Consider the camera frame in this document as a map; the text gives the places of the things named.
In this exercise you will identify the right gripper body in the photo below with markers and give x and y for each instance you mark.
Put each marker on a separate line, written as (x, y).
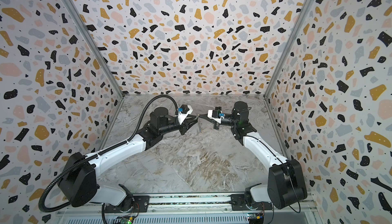
(216, 122)

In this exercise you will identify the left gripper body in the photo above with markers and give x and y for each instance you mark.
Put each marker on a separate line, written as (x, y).
(174, 125)

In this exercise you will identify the translucent keyring tag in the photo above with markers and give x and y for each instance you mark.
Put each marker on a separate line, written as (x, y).
(200, 126)

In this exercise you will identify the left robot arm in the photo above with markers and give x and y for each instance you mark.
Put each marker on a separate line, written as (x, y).
(80, 186)

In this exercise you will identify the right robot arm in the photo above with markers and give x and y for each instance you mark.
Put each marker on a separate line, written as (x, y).
(285, 184)

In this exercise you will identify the left corner aluminium profile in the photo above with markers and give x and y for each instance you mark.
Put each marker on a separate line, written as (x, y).
(91, 44)

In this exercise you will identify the corner aluminium profile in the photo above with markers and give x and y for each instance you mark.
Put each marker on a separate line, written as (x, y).
(291, 40)
(91, 44)

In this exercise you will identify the left electronics board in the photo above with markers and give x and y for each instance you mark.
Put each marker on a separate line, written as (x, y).
(127, 219)

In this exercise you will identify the electronics board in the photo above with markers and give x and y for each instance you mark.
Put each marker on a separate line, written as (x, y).
(255, 219)
(127, 219)

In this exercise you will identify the right electronics board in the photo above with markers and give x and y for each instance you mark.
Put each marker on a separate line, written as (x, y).
(255, 219)

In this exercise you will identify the right corner aluminium profile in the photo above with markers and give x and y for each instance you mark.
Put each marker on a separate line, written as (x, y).
(291, 40)

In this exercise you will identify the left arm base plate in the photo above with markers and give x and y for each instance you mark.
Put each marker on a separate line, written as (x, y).
(136, 204)

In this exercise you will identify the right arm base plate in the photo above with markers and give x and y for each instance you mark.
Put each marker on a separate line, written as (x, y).
(244, 202)

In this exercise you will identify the aluminium mounting rail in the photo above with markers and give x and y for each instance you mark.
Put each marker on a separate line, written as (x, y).
(213, 208)

